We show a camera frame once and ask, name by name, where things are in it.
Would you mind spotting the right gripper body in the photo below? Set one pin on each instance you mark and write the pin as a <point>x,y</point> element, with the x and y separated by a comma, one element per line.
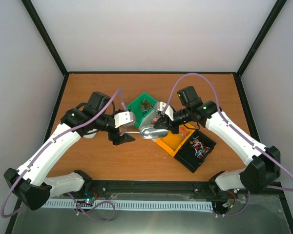
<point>174,129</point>

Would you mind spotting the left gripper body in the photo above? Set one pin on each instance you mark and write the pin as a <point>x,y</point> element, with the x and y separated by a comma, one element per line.
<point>101,120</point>

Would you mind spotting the metal scoop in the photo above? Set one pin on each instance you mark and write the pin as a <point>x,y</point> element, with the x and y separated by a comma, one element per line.
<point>149,132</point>

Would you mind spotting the yellow plastic bin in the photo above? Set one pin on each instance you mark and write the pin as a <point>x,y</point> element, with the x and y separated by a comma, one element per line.
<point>172,143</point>

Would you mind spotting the green plastic bin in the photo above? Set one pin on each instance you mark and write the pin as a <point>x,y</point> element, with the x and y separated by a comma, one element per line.
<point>141,106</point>

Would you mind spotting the white plastic bin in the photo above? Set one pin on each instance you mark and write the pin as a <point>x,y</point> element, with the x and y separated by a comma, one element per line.
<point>149,118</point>

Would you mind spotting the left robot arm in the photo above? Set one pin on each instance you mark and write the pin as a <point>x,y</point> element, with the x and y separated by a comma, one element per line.
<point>30,182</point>

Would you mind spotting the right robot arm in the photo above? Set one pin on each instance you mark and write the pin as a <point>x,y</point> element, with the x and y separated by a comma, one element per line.
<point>261,162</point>

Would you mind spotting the clear plastic cup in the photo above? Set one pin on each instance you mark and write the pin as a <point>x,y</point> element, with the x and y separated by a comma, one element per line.
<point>122,130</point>

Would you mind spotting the white round lid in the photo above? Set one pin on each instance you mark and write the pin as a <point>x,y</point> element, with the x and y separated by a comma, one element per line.
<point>90,134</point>

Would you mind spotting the black plastic bin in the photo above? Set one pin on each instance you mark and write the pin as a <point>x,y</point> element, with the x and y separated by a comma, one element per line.
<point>194,151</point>

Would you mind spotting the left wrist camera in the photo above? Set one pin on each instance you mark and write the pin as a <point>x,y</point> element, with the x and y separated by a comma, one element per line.
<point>126,118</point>

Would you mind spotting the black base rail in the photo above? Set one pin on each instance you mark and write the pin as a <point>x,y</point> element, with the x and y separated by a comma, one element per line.
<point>199,190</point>

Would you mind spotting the light blue cable duct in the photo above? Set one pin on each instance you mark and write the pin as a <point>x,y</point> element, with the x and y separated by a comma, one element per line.
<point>135,205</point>

